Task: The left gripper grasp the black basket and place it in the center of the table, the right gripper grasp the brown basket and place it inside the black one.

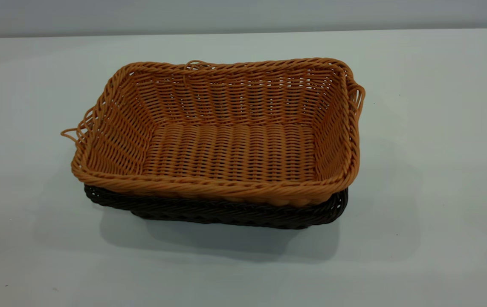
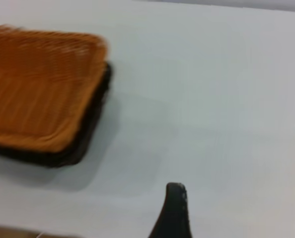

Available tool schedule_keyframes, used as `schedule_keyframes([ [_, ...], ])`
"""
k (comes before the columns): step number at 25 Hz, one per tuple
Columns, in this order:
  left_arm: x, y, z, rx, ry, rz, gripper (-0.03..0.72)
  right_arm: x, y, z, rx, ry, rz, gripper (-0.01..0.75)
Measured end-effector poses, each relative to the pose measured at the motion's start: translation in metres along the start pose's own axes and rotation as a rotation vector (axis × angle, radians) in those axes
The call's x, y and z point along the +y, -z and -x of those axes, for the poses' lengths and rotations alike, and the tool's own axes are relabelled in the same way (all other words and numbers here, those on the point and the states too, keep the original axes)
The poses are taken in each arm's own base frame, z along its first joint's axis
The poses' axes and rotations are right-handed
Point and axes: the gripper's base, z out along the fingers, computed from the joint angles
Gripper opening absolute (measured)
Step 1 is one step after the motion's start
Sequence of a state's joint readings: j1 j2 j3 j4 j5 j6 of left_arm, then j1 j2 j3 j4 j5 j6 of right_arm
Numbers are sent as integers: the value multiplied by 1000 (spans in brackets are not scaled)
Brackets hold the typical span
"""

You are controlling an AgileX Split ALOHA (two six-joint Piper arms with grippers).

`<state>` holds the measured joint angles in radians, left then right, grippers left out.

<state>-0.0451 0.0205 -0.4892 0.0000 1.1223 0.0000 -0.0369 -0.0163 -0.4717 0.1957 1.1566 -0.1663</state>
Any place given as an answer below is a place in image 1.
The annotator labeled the orange wicker basket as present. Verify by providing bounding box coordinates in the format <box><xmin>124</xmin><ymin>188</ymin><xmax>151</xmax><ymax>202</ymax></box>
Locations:
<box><xmin>60</xmin><ymin>57</ymin><xmax>366</xmax><ymax>208</ymax></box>

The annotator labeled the black wicker basket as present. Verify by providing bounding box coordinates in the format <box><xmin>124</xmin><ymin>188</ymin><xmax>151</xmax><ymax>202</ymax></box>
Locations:
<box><xmin>84</xmin><ymin>184</ymin><xmax>349</xmax><ymax>230</ymax></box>

